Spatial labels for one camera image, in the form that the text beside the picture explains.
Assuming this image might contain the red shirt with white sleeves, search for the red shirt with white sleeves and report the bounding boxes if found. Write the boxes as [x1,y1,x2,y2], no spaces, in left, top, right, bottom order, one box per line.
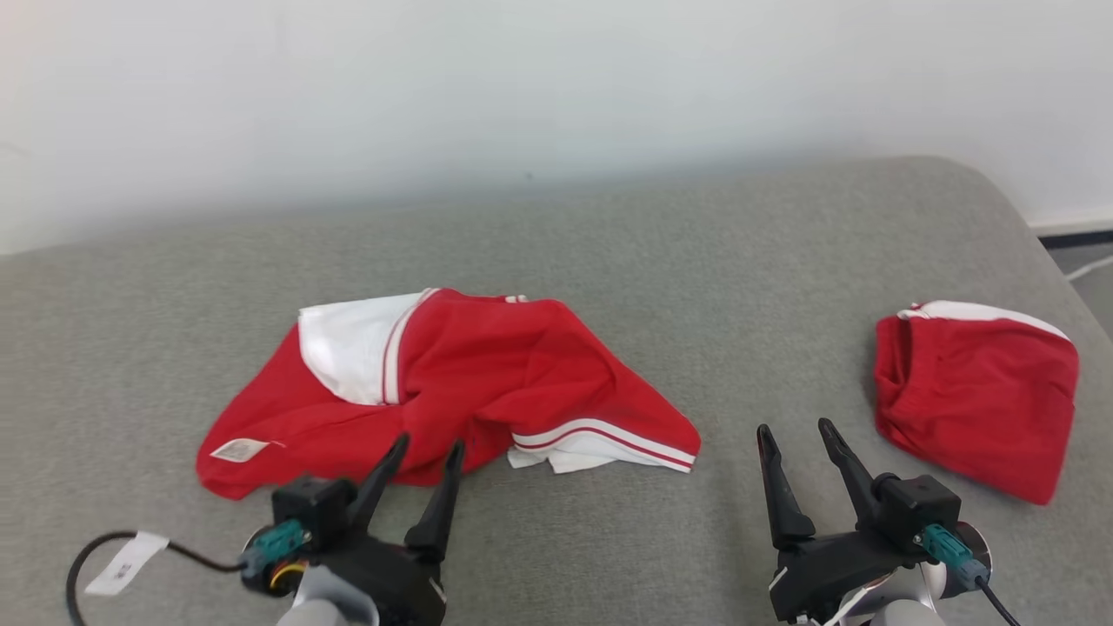
[196,288,702,501]

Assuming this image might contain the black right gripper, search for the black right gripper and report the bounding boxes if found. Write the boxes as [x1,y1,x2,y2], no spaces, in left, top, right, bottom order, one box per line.
[756,417,924,624]

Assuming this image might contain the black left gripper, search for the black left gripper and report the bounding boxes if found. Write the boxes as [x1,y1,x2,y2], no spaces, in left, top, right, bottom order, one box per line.
[326,433,466,626]

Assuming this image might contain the white cable label tag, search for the white cable label tag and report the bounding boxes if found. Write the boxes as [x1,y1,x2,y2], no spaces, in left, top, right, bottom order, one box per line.
[84,531,170,597]

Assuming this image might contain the red shorts with white stripe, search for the red shorts with white stripe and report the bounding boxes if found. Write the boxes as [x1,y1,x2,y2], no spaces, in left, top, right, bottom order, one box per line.
[874,300,1081,506]

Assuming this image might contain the black right cable teal plug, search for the black right cable teal plug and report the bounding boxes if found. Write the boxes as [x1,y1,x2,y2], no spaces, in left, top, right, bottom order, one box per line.
[920,523,1025,626]

